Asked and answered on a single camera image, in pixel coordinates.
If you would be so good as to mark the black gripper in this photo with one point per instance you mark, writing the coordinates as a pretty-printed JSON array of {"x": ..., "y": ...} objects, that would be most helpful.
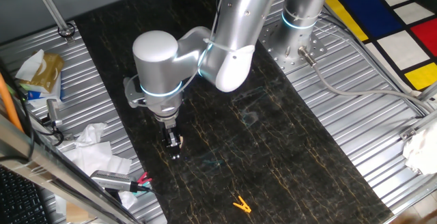
[{"x": 169, "y": 130}]

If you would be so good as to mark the small wooden block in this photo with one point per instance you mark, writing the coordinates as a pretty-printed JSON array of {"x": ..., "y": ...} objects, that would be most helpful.
[{"x": 181, "y": 141}]

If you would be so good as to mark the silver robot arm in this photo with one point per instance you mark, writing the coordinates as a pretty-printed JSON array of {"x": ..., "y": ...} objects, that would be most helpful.
[{"x": 160, "y": 63}]

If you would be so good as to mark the colour block patterned cloth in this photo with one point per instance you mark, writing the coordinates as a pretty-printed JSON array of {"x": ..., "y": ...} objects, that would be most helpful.
[{"x": 362, "y": 5}]

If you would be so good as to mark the red plastic clip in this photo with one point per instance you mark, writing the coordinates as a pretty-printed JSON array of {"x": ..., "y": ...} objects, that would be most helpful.
[{"x": 144, "y": 178}]

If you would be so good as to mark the green plastic clip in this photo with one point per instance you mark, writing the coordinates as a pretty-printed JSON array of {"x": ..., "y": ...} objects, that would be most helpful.
[{"x": 147, "y": 184}]

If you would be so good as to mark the black marble pattern mat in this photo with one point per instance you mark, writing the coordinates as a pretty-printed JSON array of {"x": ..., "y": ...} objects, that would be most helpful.
[{"x": 222, "y": 149}]

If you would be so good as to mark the crumpled white tissue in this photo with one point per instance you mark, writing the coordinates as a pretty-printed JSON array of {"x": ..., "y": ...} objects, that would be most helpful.
[{"x": 90, "y": 133}]

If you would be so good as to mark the orange clothespin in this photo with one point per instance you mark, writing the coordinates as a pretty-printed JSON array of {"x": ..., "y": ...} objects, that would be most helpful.
[{"x": 243, "y": 206}]

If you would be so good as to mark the blue white tissue pack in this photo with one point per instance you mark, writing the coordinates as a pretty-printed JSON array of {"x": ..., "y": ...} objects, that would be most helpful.
[{"x": 37, "y": 96}]

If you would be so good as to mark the yellow tissue box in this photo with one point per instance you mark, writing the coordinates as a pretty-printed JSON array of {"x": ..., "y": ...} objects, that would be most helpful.
[{"x": 48, "y": 72}]

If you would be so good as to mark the black keyboard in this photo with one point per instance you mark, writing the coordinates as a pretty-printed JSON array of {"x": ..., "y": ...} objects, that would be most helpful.
[{"x": 20, "y": 200}]

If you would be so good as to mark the white pulled tissue sheet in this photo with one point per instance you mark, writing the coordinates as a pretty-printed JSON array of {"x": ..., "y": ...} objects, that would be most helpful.
[{"x": 30, "y": 67}]

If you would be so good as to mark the white cloth bundle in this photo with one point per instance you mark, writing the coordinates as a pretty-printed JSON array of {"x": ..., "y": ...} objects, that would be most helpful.
[{"x": 421, "y": 149}]

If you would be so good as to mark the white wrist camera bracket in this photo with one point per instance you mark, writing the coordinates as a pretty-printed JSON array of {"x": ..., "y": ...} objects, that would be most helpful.
[{"x": 131, "y": 96}]

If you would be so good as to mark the ribbed silver camera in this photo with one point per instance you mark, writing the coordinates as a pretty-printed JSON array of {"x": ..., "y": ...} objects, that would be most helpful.
[{"x": 109, "y": 179}]

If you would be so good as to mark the aluminium frame bar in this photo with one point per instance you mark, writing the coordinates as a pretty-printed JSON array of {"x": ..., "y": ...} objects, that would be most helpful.
[{"x": 51, "y": 169}]

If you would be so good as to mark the grey camera stand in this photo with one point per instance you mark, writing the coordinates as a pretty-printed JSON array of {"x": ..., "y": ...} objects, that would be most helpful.
[{"x": 53, "y": 111}]

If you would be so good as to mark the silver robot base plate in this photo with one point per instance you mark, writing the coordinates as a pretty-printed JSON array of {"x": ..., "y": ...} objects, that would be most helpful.
[{"x": 269, "y": 46}]

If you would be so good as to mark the silver camera stand pole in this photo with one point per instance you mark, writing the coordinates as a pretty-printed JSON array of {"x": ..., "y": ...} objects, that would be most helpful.
[{"x": 48, "y": 3}]

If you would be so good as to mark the aluminium profile with bracket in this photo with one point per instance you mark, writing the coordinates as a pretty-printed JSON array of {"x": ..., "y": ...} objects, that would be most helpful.
[{"x": 408, "y": 133}]

